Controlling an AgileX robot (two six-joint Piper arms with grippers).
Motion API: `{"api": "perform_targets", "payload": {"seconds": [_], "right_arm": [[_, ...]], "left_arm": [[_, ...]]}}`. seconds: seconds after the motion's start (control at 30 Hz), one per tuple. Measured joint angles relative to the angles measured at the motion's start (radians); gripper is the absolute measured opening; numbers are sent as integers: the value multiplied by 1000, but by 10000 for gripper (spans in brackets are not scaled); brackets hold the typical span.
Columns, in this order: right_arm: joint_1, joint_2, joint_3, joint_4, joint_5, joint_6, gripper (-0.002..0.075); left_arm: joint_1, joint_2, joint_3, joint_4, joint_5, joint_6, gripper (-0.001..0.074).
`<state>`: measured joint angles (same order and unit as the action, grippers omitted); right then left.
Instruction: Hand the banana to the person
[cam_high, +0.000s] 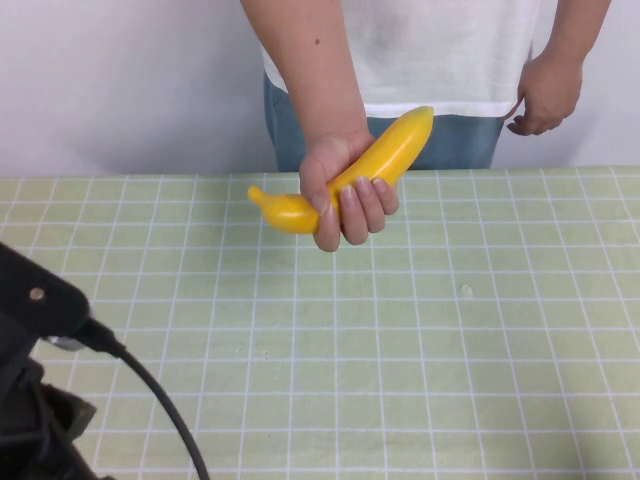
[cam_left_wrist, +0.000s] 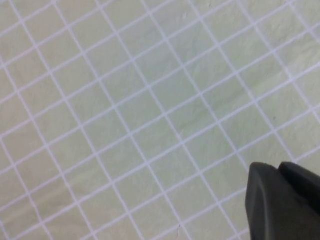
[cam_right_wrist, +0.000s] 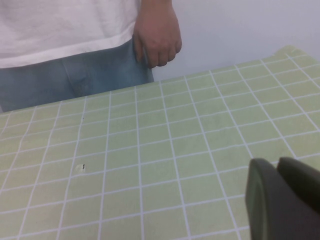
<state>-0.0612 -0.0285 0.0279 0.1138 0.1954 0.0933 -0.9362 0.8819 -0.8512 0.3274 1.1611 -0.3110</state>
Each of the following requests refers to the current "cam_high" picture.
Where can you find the person's left hand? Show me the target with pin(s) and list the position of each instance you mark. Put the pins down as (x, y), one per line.
(550, 95)

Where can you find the person's right forearm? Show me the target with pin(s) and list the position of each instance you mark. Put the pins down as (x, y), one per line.
(310, 65)

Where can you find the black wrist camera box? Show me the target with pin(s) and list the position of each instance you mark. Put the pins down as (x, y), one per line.
(35, 295)

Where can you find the white t-shirt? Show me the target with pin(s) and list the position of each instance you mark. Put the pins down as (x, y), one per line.
(440, 50)

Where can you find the person's right hand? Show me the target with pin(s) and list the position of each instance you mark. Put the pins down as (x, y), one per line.
(325, 160)

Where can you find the green checked tablecloth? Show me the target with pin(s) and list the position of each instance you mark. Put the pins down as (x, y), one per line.
(350, 350)

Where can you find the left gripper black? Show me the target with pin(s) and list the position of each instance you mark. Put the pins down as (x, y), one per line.
(20, 425)

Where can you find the yellow toy banana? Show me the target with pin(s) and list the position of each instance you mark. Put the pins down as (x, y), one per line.
(395, 145)

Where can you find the person's left forearm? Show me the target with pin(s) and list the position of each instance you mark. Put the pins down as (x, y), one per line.
(570, 25)

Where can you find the blue jeans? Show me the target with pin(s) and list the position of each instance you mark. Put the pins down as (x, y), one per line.
(460, 142)

